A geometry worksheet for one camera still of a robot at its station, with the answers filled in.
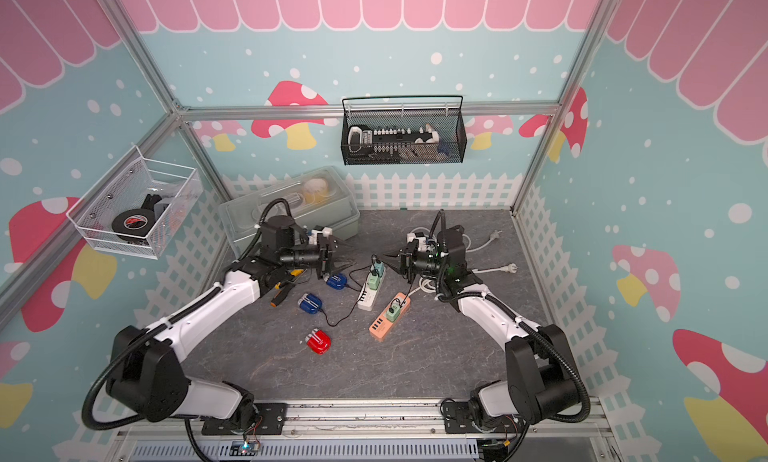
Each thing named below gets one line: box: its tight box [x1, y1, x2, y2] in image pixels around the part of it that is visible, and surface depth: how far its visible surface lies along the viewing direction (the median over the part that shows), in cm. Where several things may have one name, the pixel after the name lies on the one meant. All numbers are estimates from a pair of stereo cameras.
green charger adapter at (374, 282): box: [367, 275, 381, 290], surface depth 94 cm
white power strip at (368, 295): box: [357, 267, 386, 311], surface depth 95 cm
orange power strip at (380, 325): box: [369, 292, 411, 339], surface depth 89 cm
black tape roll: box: [112, 198, 166, 246], surface depth 70 cm
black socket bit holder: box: [347, 125, 441, 157], surface depth 89 cm
